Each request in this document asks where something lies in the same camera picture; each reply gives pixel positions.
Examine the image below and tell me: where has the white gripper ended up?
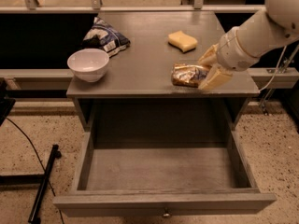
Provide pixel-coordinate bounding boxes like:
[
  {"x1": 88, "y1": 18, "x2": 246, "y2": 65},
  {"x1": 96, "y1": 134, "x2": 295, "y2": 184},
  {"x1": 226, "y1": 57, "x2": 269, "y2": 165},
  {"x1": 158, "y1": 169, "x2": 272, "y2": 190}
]
[{"x1": 198, "y1": 26, "x2": 259, "y2": 91}]

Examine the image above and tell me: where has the crushed orange soda can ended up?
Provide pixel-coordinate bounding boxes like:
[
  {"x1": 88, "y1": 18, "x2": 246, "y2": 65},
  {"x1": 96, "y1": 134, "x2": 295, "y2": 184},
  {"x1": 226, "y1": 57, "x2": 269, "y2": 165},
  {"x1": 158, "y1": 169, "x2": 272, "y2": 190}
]
[{"x1": 171, "y1": 63, "x2": 209, "y2": 88}]

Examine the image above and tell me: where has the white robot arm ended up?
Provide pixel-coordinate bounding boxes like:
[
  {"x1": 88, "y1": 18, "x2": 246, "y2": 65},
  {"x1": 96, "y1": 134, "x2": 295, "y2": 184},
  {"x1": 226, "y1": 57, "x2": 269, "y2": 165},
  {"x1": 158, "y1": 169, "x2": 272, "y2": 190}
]
[{"x1": 198, "y1": 0, "x2": 299, "y2": 91}]

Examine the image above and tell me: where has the open grey top drawer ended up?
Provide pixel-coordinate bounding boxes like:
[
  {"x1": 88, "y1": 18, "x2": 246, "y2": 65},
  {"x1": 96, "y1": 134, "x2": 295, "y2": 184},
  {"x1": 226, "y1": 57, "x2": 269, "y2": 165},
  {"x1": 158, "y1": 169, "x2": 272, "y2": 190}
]
[{"x1": 52, "y1": 103, "x2": 278, "y2": 218}]

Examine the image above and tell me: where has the yellow sponge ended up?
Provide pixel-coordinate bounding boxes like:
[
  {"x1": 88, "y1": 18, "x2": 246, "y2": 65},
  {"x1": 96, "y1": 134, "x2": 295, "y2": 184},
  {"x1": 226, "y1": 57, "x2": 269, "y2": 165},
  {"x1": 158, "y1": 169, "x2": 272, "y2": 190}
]
[{"x1": 168, "y1": 31, "x2": 198, "y2": 52}]

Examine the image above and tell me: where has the grey wooden cabinet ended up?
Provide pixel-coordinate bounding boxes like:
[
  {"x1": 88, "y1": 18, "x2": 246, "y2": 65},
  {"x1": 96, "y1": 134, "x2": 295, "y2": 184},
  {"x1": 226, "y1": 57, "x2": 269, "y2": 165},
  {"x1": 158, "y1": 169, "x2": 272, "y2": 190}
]
[{"x1": 67, "y1": 11, "x2": 259, "y2": 130}]

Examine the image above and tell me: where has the blue white chip bag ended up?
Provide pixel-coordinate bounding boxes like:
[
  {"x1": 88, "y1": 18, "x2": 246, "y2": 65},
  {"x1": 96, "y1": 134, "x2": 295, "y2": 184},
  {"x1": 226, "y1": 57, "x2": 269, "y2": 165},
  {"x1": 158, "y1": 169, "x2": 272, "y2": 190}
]
[{"x1": 82, "y1": 17, "x2": 131, "y2": 57}]

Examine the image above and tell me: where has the white ceramic bowl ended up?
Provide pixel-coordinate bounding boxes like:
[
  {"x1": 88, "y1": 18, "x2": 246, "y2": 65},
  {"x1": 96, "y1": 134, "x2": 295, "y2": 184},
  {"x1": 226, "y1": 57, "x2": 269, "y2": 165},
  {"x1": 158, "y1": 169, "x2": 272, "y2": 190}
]
[{"x1": 67, "y1": 49, "x2": 109, "y2": 82}]

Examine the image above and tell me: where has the black equipment at left edge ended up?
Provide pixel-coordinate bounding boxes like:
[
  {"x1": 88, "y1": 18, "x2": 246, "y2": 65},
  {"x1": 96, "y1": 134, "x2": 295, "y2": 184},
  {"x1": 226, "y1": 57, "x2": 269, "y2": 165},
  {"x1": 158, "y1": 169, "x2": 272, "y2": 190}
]
[{"x1": 0, "y1": 80, "x2": 16, "y2": 126}]

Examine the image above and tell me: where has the black floor stand bar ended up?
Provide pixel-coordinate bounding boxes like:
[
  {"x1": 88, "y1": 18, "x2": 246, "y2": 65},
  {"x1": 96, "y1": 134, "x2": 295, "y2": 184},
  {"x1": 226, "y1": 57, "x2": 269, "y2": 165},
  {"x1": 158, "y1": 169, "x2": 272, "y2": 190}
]
[{"x1": 28, "y1": 145, "x2": 61, "y2": 224}]

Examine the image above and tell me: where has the white hanging cable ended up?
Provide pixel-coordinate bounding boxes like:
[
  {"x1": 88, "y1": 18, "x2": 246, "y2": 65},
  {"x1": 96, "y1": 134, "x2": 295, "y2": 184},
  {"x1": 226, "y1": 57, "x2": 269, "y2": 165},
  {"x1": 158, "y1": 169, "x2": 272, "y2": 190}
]
[{"x1": 259, "y1": 44, "x2": 289, "y2": 92}]

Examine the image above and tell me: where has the metal railing frame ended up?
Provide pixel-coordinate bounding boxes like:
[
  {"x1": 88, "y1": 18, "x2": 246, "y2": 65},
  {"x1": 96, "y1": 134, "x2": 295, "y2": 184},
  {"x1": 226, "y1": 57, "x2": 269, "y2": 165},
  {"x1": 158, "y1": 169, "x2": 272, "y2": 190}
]
[{"x1": 0, "y1": 0, "x2": 269, "y2": 15}]

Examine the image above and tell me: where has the black floor cable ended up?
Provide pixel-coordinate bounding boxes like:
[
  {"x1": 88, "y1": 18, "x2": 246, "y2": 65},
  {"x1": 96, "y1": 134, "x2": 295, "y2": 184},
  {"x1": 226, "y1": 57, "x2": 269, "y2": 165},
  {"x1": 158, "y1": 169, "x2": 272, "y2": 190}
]
[{"x1": 6, "y1": 117, "x2": 65, "y2": 224}]

